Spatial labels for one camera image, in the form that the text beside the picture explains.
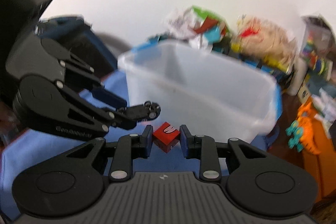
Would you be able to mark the white plastic bin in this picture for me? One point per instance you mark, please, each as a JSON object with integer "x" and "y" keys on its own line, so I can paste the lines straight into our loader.
{"x": 213, "y": 94}

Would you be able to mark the prawn cracker bag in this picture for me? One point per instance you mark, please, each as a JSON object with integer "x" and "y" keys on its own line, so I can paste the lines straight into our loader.
{"x": 266, "y": 41}

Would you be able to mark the orange dinosaur toy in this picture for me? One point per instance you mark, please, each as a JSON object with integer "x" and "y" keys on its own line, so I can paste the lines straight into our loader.
{"x": 301, "y": 131}

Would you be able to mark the teal tissue pack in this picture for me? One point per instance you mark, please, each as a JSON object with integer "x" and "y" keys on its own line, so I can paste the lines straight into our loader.
{"x": 158, "y": 37}

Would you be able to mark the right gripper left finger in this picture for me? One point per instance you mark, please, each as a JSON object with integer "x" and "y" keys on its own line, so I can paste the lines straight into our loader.
{"x": 124, "y": 151}

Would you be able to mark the clear box with colourful toys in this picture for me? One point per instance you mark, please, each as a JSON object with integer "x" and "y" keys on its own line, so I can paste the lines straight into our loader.
{"x": 319, "y": 47}

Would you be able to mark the crumpled white green snack bag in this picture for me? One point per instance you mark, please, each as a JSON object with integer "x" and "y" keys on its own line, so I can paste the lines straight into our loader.
{"x": 202, "y": 29}

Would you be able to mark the black toy car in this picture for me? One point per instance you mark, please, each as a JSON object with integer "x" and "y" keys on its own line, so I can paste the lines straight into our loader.
{"x": 148, "y": 111}

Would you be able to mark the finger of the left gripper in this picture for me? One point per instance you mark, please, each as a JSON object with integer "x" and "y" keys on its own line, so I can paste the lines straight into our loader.
{"x": 126, "y": 118}
{"x": 109, "y": 98}

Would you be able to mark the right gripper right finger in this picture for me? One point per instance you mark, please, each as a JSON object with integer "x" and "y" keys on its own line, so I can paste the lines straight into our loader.
{"x": 204, "y": 149}

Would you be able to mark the blue cloth mat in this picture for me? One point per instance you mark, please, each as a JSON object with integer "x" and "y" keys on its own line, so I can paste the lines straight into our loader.
{"x": 34, "y": 147}

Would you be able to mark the red cube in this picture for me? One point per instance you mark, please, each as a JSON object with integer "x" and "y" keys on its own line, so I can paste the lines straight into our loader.
{"x": 166, "y": 137}

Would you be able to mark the orange box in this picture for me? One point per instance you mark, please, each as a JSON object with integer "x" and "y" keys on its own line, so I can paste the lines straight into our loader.
{"x": 322, "y": 166}

